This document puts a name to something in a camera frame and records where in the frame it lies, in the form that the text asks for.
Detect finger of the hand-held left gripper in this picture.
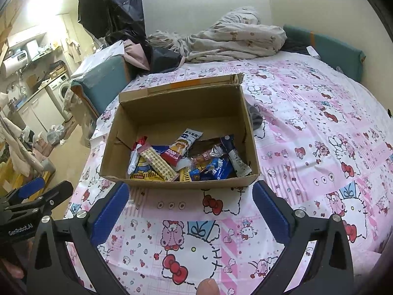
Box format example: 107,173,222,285
0,177,46,205
31,181,74,212

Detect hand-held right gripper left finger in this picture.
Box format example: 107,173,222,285
26,181,131,295

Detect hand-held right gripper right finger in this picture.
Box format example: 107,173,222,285
252,181,353,295

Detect white and dark blue snack packet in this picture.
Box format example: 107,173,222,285
220,134,252,177

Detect red rice cake packet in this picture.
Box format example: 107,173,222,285
160,128,204,166

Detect brown cardboard box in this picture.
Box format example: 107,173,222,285
99,73,261,190

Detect person's left hand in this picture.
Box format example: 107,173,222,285
0,258,24,280

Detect person's right hand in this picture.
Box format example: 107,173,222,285
198,278,220,295

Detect hanging beige clothes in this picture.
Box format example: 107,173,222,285
0,117,45,177

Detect yellow snack packet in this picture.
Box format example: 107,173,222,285
130,157,166,181

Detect white plastic bag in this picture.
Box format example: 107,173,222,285
46,124,66,145

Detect red and white snack packet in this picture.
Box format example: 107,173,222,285
127,137,148,174

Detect beige and pink wafer packet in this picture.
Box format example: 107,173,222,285
137,146,180,182

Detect white kitchen cabinet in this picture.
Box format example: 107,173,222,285
17,90,66,133

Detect clear wrapped orange snack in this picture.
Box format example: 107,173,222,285
190,147,222,171

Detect pink cartoon printed bed sheet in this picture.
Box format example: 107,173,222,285
63,51,393,295

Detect grey cloth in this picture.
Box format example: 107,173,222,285
247,104,265,131

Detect white washing machine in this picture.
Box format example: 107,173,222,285
46,74,72,120

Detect teal cushion with white paper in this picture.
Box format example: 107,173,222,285
70,57,132,117

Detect white water heater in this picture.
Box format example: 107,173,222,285
0,47,31,79

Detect white paper sheet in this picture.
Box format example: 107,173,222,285
72,40,126,77

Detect pink cloth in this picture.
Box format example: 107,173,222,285
123,39,152,70

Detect dark shiny cloth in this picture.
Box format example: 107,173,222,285
147,44,186,74

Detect dark blue garment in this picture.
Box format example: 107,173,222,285
281,38,320,57

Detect teal padded headboard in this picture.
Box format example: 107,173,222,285
282,24,366,82

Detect beige printed quilt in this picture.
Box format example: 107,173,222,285
147,6,287,63

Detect black plastic bag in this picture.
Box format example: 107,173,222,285
78,0,146,45

